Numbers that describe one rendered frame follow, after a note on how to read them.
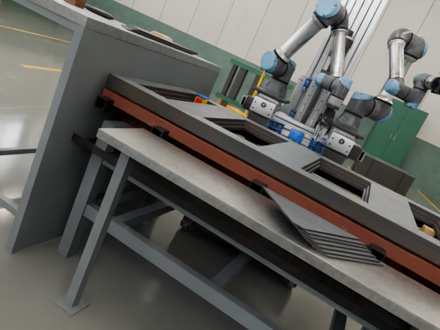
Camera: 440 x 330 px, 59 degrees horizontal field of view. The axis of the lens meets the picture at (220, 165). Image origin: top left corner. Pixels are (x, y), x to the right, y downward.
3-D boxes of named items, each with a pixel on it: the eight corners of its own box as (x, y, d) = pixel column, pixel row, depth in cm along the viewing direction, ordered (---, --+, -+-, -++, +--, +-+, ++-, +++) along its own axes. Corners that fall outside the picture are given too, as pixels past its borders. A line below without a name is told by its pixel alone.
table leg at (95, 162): (65, 257, 181) (114, 126, 165) (56, 251, 183) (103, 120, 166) (75, 253, 187) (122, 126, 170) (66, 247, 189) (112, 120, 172)
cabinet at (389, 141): (355, 163, 1062) (392, 97, 1014) (354, 160, 1108) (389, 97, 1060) (390, 179, 1046) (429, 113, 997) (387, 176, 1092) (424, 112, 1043)
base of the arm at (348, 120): (334, 121, 247) (342, 107, 245) (356, 131, 245) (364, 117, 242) (334, 122, 233) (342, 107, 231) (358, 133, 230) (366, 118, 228)
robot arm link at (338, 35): (334, 14, 230) (329, 96, 228) (327, 7, 221) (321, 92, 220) (354, 10, 222) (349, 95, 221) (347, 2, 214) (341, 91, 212)
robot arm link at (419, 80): (419, 90, 215) (427, 75, 213) (432, 93, 205) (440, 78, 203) (408, 84, 213) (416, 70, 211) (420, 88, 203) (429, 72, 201)
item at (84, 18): (84, 27, 143) (88, 16, 142) (-22, -25, 161) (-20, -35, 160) (219, 73, 263) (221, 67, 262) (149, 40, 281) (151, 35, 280)
